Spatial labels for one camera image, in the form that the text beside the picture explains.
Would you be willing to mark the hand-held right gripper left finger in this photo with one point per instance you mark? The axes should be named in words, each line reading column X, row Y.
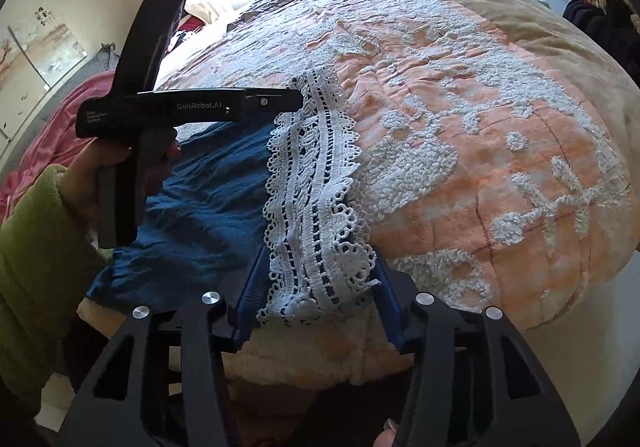
column 247, row 302

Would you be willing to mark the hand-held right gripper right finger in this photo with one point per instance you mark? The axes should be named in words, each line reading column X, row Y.
column 395, row 322

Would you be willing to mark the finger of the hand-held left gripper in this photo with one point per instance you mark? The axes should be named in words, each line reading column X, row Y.
column 275, row 102
column 247, row 302

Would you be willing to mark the blue denim pants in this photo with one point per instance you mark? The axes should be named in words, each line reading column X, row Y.
column 200, row 207

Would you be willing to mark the person's left forearm, green sleeve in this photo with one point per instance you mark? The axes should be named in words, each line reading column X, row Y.
column 40, row 252

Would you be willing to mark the person's left hand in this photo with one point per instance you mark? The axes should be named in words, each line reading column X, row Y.
column 95, row 157

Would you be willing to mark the person's right hand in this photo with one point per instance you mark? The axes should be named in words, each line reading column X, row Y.
column 386, row 434

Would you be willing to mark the pile of colourful clothes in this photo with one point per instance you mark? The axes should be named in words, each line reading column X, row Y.
column 187, row 29

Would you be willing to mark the pink blanket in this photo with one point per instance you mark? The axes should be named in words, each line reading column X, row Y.
column 50, row 127

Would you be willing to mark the orange and white tufted quilt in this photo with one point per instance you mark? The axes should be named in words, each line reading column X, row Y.
column 475, row 152

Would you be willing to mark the dark clothes pile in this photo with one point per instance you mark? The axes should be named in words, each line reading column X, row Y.
column 600, row 37

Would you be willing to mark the landscape wall painting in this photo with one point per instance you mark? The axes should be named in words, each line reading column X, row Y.
column 55, row 57

